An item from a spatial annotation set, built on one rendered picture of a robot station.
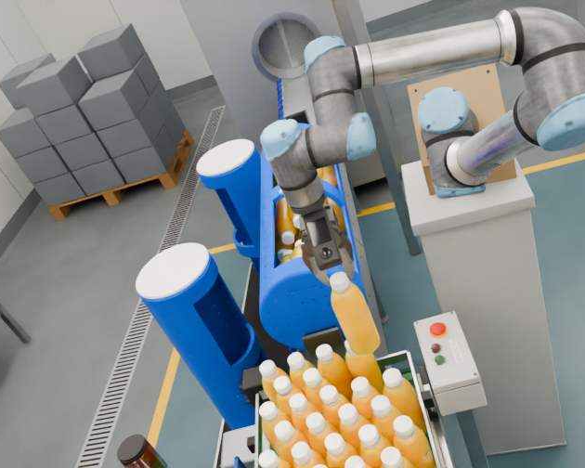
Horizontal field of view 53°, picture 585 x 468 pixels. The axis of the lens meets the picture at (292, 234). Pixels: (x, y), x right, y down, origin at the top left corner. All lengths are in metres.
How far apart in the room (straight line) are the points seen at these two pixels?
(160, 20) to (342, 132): 5.80
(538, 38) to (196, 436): 2.39
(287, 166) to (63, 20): 6.16
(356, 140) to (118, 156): 4.21
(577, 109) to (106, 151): 4.41
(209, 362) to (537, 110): 1.50
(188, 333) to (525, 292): 1.11
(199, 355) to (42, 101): 3.31
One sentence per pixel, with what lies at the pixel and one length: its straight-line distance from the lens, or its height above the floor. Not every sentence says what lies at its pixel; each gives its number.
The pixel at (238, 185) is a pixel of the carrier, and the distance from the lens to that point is 2.59.
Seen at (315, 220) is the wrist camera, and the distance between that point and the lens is 1.11.
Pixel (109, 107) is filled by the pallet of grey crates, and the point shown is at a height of 0.82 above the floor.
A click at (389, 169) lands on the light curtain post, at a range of 3.01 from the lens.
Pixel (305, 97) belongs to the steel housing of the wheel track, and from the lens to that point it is 3.20.
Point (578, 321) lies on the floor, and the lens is 2.87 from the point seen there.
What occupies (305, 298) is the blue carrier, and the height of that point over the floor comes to 1.15.
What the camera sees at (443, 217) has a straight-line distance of 1.63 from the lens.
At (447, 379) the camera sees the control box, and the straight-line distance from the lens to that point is 1.32.
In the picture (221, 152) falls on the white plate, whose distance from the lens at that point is 2.72.
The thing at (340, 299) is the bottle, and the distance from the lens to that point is 1.23.
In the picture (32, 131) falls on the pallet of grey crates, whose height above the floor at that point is 0.83.
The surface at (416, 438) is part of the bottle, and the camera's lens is 1.28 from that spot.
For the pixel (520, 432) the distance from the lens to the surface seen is 2.40.
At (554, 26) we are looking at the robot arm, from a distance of 1.12.
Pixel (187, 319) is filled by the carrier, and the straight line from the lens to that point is 2.07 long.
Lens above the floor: 2.13
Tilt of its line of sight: 34 degrees down
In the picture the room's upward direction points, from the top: 24 degrees counter-clockwise
